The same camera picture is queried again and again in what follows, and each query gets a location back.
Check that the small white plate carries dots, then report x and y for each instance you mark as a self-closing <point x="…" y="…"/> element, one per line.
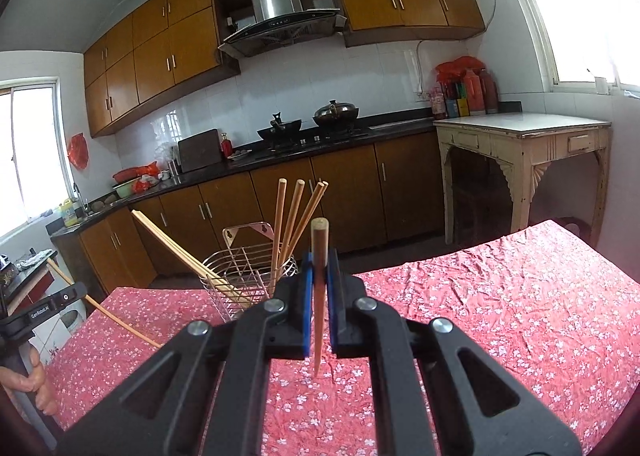
<point x="240" y="155"/>

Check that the white cloth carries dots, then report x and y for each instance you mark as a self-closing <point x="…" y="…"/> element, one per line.
<point x="32" y="261"/>

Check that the wooden chopstick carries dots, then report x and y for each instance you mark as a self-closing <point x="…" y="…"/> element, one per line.
<point x="280" y="216"/>
<point x="125" y="327"/>
<point x="316" y="200"/>
<point x="307" y="206"/>
<point x="320" y="246"/>
<point x="295" y="206"/>
<point x="172" y="248"/>
<point x="165" y="237"/>

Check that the red thermos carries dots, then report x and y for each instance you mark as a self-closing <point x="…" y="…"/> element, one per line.
<point x="472" y="94"/>

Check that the wooden kitchen base cabinets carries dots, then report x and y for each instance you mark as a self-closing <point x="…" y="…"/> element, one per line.
<point x="350" y="196"/>

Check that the brown thermos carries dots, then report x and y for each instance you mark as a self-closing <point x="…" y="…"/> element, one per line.
<point x="491" y="94"/>

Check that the steel range hood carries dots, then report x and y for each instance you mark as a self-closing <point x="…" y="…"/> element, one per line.
<point x="277" y="6"/>

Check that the red basin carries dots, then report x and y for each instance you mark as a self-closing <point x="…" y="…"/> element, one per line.
<point x="126" y="175"/>

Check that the window near side table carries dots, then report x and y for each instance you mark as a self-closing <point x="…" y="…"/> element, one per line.
<point x="575" y="6"/>

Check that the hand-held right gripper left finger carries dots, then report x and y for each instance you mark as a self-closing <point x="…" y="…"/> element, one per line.
<point x="307" y="308"/>

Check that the window near sink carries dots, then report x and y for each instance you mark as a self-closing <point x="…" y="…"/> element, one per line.
<point x="30" y="151"/>

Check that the black gas stove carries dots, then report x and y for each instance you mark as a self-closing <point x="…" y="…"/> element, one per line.
<point x="310" y="141"/>

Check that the pot with glass lid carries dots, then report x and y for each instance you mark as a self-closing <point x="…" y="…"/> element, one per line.
<point x="336" y="114"/>

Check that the black wok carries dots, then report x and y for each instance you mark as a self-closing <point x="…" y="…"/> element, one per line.
<point x="280" y="129"/>

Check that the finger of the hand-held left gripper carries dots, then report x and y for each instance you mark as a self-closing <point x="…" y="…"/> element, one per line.
<point x="70" y="295"/>

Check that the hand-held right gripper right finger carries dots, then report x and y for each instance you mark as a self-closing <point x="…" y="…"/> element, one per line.
<point x="333" y="308"/>

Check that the red bottle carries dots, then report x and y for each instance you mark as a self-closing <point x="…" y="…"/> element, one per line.
<point x="227" y="146"/>

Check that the white cabinet with flower print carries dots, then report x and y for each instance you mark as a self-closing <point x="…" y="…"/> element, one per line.
<point x="65" y="323"/>

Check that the red bag on side table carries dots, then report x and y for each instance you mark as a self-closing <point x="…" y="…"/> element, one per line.
<point x="457" y="67"/>

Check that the white plastic bag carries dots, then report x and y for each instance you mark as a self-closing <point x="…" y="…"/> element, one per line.
<point x="164" y="154"/>

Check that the black side counter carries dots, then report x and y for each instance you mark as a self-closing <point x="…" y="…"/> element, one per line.
<point x="35" y="276"/>

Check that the person's left hand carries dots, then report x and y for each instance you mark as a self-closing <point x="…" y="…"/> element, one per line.
<point x="30" y="378"/>

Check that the cream wooden side table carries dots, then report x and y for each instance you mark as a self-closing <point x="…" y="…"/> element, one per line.
<point x="525" y="129"/>

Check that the small pink jar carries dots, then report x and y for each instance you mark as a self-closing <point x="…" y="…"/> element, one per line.
<point x="439" y="106"/>

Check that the red floral tablecloth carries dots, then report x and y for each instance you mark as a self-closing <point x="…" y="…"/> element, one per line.
<point x="500" y="311"/>

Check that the steel faucet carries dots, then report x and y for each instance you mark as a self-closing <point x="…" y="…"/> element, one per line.
<point x="80" y="196"/>

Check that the green basin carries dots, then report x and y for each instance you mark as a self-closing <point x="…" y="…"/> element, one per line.
<point x="127" y="188"/>

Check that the yellow detergent bottle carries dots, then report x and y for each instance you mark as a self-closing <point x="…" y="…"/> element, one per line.
<point x="71" y="215"/>

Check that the red plastic bag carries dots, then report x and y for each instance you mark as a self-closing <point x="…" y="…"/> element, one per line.
<point x="147" y="174"/>

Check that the dark wooden cutting board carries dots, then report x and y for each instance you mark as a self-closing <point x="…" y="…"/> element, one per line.
<point x="200" y="151"/>

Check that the red bag on wall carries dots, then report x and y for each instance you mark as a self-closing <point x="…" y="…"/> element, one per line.
<point x="78" y="151"/>

